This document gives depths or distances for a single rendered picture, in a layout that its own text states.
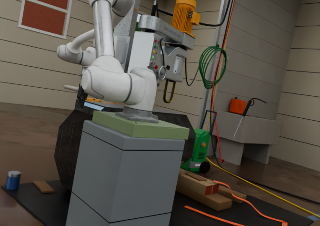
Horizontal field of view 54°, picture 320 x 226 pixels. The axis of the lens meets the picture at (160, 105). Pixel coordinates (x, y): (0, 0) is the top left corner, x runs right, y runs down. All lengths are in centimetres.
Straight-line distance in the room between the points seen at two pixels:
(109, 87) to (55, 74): 743
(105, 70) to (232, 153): 439
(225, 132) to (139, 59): 300
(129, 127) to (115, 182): 26
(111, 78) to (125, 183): 49
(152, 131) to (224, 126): 418
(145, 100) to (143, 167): 34
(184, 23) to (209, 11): 594
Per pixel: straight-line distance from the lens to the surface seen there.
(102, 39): 168
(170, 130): 160
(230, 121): 558
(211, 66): 545
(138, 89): 158
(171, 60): 336
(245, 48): 632
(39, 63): 874
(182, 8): 366
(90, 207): 167
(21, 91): 867
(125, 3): 197
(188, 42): 365
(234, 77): 609
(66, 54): 224
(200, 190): 324
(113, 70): 155
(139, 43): 303
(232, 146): 570
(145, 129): 149
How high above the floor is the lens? 104
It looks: 3 degrees down
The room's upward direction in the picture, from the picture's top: 11 degrees clockwise
